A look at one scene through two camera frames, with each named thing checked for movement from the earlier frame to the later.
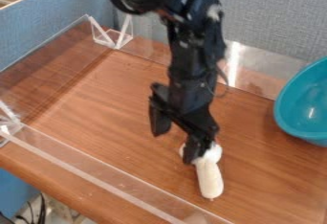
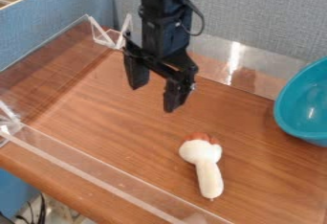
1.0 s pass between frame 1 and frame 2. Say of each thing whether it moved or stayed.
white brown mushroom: stayed
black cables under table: stayed
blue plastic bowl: stayed
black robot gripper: moved
